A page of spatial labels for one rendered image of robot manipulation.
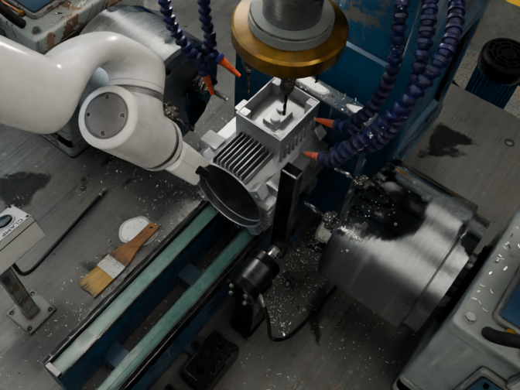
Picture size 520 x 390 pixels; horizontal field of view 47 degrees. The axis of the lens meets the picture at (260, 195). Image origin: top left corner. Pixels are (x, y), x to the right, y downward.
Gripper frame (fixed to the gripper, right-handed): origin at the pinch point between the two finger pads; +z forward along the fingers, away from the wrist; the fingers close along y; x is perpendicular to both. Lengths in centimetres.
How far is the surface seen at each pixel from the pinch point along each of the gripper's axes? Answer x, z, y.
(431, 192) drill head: 17.8, 1.9, 36.4
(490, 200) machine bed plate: 30, 50, 46
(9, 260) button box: -29.7, -12.1, -12.8
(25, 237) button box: -25.4, -11.1, -13.4
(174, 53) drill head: 14.9, -0.2, -15.6
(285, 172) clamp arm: 6.9, -14.5, 18.9
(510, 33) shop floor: 133, 202, 13
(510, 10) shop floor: 148, 210, 6
